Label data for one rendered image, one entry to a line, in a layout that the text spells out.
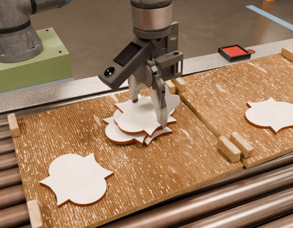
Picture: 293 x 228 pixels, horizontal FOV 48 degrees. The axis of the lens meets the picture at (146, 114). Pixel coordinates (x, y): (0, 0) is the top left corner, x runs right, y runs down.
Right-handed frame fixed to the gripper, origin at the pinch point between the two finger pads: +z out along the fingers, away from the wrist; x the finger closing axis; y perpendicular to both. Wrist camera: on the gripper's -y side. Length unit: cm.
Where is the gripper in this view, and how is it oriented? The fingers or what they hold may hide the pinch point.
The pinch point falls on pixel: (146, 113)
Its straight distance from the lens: 73.1
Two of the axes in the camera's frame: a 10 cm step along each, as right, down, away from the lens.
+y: 8.1, -3.8, 4.5
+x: -5.9, -4.7, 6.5
